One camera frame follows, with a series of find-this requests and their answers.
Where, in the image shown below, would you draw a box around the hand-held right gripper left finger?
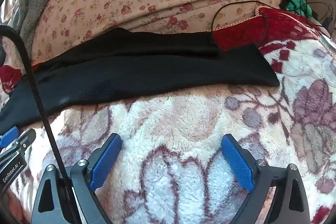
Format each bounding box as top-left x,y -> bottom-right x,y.
31,133 -> 123,224

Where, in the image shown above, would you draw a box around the thick black gripper cable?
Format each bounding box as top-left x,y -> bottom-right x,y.
0,25 -> 80,224

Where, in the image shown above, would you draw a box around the green cloth item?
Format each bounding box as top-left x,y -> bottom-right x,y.
281,0 -> 316,22

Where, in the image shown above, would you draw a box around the black sock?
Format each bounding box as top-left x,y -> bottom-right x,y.
0,27 -> 280,132

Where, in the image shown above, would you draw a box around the thin black cable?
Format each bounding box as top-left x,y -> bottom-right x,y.
211,0 -> 267,47

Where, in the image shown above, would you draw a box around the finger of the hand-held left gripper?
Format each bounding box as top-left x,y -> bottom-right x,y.
0,126 -> 19,148
0,129 -> 36,169

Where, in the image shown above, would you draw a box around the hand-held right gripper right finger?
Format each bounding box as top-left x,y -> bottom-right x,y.
221,134 -> 310,224

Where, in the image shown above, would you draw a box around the tangled black cables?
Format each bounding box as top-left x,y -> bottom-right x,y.
299,0 -> 333,28

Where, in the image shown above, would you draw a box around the white red fleece blanket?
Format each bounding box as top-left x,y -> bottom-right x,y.
0,6 -> 336,224

